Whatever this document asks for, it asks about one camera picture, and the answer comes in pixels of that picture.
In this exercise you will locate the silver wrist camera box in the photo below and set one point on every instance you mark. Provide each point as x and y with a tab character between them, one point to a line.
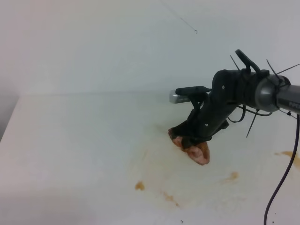
177	99

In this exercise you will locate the pink white stained rag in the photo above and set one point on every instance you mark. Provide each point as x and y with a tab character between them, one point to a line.
201	157

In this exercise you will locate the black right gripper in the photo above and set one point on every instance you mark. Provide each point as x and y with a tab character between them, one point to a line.
230	88

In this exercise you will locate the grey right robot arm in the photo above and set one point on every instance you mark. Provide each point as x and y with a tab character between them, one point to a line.
273	92

